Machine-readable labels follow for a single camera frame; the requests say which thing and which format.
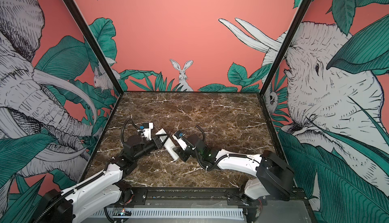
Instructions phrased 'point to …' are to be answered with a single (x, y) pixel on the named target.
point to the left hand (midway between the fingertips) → (169, 134)
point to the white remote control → (169, 145)
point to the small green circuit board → (122, 212)
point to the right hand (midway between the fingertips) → (174, 146)
